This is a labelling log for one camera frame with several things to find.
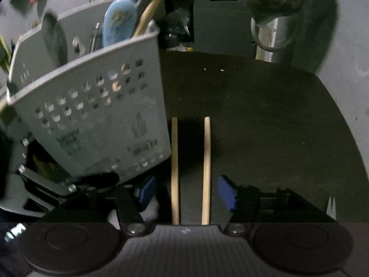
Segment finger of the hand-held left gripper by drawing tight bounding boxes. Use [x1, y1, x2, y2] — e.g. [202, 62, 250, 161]
[0, 106, 31, 163]
[18, 165, 120, 197]

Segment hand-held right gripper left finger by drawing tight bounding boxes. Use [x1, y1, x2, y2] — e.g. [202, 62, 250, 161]
[52, 175, 158, 235]

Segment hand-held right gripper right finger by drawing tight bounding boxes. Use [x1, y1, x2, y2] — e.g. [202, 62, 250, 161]
[217, 175, 338, 235]

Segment grey perforated utensil case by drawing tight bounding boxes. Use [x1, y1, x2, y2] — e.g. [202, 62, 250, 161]
[6, 0, 172, 185]

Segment metal spoon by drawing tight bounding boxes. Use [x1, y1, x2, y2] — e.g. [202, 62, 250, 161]
[42, 12, 69, 67]

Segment shiny metal utensil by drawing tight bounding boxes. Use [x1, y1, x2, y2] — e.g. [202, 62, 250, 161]
[88, 22, 101, 54]

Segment blue cartoon print spoon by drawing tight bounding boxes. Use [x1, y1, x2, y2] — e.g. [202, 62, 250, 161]
[101, 0, 138, 48]

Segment pale pointed utensil tip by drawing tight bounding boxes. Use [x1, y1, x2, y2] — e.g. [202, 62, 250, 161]
[327, 196, 337, 220]

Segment black plastic bag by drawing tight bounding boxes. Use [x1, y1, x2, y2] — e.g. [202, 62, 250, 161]
[161, 9, 193, 49]

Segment dark grey cabinet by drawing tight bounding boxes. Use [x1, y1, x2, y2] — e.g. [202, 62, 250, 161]
[193, 0, 257, 60]

